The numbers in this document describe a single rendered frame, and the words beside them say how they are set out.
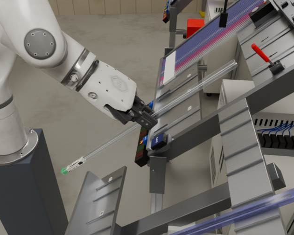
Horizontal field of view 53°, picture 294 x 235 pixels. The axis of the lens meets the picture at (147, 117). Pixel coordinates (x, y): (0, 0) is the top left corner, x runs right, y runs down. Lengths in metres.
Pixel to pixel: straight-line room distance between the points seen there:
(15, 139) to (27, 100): 1.65
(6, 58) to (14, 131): 0.24
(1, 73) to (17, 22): 0.46
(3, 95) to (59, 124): 1.39
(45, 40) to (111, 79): 0.16
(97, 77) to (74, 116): 1.80
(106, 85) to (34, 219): 0.80
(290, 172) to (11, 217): 1.02
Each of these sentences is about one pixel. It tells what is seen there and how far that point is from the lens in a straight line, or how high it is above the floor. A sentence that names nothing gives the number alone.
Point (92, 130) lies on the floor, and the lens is 2.20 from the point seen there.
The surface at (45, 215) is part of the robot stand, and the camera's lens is 1.23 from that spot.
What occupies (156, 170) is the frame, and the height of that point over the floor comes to 0.70.
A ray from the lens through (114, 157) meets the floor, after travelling 1.97.
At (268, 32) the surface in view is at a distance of 1.04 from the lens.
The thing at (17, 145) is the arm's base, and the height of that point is 0.74.
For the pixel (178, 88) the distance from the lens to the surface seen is 1.15.
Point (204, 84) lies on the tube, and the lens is 0.57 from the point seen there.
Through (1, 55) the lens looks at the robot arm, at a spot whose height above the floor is 1.03.
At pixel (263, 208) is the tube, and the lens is 0.47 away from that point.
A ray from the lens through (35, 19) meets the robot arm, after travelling 0.49.
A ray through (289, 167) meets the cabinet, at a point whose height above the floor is 0.62.
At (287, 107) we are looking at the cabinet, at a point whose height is 0.62.
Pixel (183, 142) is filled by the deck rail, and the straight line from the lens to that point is 0.90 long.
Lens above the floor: 1.39
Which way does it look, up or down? 37 degrees down
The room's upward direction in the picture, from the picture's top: straight up
